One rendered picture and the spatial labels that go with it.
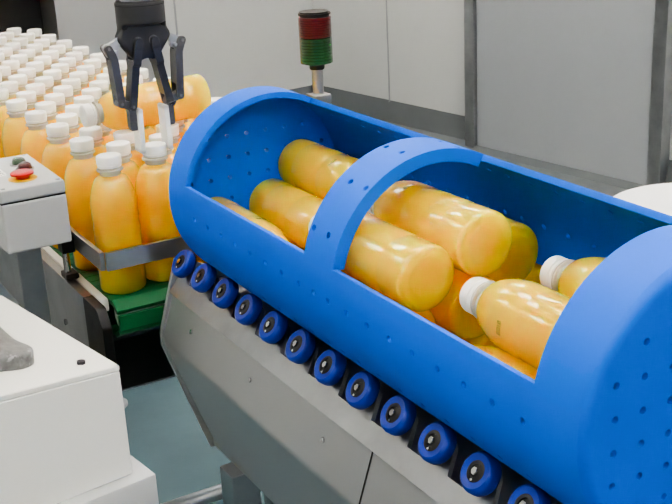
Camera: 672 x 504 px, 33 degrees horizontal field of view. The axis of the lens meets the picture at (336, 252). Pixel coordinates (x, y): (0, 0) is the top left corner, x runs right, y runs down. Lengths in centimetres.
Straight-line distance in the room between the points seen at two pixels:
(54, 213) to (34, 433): 76
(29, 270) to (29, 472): 84
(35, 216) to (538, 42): 413
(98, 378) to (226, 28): 570
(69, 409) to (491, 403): 38
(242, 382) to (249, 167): 32
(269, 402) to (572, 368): 64
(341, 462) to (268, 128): 55
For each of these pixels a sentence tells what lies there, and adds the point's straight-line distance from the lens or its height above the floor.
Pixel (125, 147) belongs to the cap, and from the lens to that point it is 186.
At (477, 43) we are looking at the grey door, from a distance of 594.
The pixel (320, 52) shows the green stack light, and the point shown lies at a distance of 220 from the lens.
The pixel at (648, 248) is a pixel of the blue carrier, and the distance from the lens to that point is 99.
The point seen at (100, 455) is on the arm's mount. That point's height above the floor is 103.
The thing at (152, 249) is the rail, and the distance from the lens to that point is 182.
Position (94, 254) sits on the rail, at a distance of 182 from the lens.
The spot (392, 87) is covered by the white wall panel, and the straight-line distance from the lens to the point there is 656.
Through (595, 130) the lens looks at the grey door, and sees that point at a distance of 550.
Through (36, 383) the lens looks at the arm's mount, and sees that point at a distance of 105.
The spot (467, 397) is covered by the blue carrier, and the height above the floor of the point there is 107.
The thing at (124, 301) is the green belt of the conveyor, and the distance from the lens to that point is 182.
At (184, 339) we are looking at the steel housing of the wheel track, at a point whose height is 86.
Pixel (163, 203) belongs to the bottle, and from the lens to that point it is 181.
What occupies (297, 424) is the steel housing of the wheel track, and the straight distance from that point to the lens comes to 145.
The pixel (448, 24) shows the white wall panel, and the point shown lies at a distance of 614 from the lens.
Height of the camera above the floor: 156
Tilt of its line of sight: 20 degrees down
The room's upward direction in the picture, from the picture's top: 3 degrees counter-clockwise
